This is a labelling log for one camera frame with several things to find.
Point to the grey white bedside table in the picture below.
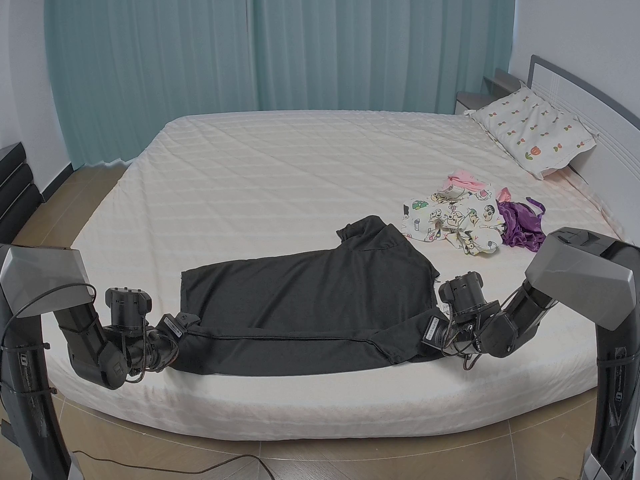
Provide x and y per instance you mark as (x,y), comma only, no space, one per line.
(477,102)

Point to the black T-shirt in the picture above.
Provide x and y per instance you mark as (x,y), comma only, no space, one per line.
(310,308)

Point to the bed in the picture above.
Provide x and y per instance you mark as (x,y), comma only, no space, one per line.
(275,193)

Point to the white printed pyjama top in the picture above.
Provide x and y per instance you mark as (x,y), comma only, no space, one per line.
(455,218)

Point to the black chest of drawers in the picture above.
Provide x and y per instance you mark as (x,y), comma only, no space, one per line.
(17,193)

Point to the white printed pillow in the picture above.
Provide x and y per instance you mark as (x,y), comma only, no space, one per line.
(535,128)

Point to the pink garment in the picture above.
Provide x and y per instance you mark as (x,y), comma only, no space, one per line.
(465,178)

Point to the blue-green curtain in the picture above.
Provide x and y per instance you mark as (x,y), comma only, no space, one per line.
(380,38)
(150,68)

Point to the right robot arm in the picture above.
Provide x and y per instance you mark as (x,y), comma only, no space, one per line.
(530,308)

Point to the purple garment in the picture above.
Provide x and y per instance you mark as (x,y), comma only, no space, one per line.
(522,228)

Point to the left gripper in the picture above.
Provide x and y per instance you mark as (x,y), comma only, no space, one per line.
(175,329)

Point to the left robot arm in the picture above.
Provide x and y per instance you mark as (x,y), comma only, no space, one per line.
(80,338)

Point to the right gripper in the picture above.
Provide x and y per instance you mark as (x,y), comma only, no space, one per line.
(434,333)

